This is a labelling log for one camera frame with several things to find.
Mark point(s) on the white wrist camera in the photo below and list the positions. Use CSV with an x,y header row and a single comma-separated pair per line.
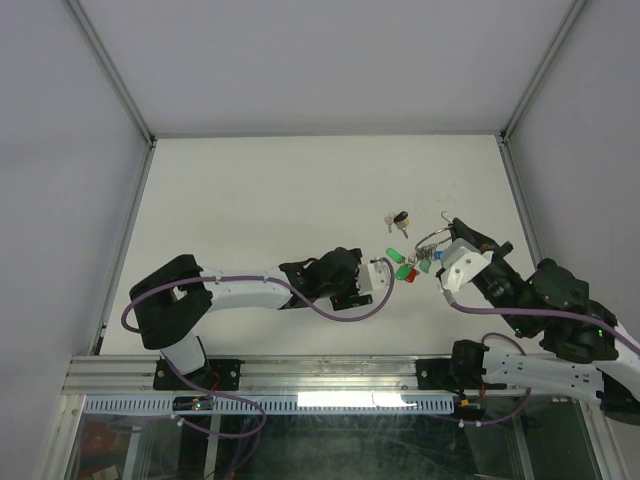
x,y
373,275
460,263

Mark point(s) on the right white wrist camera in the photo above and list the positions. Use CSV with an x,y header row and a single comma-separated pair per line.
x,y
460,263

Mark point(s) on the aluminium mounting rail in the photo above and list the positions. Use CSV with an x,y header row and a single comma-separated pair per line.
x,y
272,375

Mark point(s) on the yellow black tag key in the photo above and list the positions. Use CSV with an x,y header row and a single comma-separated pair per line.
x,y
398,222

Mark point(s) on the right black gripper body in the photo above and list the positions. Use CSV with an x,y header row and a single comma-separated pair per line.
x,y
498,288

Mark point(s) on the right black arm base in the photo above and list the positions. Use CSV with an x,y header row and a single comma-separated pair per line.
x,y
440,374

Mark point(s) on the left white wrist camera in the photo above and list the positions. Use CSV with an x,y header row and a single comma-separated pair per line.
x,y
373,275

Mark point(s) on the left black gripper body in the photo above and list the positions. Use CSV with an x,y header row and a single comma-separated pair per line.
x,y
346,294

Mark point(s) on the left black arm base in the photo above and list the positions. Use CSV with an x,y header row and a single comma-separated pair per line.
x,y
219,374

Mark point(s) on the red tag key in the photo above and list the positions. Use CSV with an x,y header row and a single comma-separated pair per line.
x,y
411,276

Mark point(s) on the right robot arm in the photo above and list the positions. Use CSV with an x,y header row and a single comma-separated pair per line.
x,y
590,356

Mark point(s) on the grey slotted cable duct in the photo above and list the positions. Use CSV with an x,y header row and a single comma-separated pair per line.
x,y
302,403

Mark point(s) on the silver keyring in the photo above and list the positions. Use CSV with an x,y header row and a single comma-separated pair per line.
x,y
426,247

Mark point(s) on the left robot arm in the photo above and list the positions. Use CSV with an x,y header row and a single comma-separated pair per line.
x,y
169,302

